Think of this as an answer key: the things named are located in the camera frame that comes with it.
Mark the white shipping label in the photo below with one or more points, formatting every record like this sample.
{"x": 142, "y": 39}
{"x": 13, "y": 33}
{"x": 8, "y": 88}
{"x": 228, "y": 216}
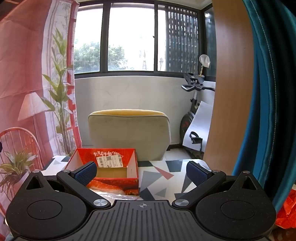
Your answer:
{"x": 109, "y": 161}

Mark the red striped cushion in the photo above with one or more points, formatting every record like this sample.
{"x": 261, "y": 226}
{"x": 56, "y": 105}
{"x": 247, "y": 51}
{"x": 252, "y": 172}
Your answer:
{"x": 23, "y": 69}

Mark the geometric patterned tablecloth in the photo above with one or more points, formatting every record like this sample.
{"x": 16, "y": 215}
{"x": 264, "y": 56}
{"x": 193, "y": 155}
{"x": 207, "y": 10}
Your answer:
{"x": 166, "y": 183}

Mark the exercise bike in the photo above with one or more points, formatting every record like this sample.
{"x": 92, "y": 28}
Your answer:
{"x": 193, "y": 87}

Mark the wooden door panel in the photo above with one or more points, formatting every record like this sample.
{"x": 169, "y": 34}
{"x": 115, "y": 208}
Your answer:
{"x": 231, "y": 81}

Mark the white board sheet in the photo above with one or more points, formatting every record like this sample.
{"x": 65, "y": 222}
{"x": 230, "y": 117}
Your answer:
{"x": 201, "y": 120}

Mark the black framed window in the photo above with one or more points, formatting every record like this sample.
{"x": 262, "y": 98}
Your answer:
{"x": 129, "y": 34}

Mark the red strawberry print box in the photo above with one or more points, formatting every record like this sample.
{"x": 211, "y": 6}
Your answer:
{"x": 115, "y": 185}

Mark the beige upholstered chair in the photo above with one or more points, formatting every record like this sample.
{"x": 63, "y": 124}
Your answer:
{"x": 129, "y": 132}

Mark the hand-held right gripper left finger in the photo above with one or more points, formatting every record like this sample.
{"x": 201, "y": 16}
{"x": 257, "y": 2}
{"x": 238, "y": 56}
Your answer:
{"x": 86, "y": 172}

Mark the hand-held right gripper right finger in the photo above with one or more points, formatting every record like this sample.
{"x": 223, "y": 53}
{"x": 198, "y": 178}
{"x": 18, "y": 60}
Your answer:
{"x": 196, "y": 172}

